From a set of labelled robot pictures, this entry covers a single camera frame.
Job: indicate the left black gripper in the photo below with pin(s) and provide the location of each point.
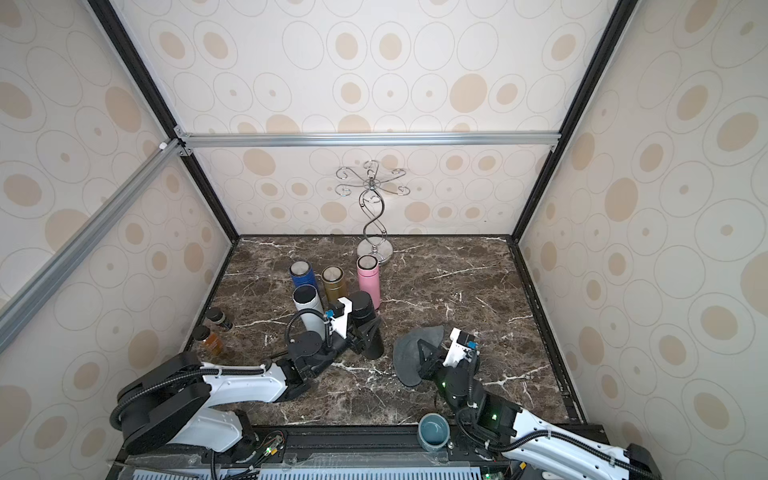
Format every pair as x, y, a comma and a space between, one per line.
355, 346

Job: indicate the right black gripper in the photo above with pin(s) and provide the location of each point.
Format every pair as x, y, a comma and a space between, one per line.
438, 361

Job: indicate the black thermos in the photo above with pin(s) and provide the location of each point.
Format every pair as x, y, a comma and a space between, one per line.
367, 321

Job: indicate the grey wiping cloth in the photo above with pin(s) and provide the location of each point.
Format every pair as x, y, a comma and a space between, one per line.
405, 353

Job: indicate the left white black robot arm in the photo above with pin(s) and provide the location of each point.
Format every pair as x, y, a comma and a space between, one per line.
183, 400

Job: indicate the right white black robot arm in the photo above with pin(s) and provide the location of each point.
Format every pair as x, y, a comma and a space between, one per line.
504, 429

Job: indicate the pink thermos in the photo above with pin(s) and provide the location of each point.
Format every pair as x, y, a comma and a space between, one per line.
368, 272

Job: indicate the gold thermos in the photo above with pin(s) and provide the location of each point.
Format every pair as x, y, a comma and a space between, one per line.
334, 283

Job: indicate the white thermos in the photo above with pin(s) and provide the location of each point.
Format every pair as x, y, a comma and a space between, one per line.
306, 297

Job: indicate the blue thermos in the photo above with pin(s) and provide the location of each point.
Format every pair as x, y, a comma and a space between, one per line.
302, 274

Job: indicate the teal ceramic mug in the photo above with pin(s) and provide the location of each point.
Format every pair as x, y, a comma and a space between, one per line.
433, 432

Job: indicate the amber spice jar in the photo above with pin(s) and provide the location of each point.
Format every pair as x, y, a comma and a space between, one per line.
209, 339

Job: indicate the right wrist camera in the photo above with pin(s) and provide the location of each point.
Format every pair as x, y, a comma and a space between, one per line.
463, 347

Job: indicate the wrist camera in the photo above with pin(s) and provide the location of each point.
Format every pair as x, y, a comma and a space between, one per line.
337, 317
463, 347

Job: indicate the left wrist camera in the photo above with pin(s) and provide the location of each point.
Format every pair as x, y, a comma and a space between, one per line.
337, 317

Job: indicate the silver wire cup stand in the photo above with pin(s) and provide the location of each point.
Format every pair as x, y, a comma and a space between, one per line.
372, 185

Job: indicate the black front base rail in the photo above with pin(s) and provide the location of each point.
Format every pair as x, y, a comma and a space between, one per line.
331, 452

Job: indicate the horizontal aluminium rail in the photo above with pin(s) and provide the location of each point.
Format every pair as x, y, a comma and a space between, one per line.
389, 139

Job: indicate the left diagonal aluminium rail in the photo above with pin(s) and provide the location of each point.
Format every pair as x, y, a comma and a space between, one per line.
28, 301

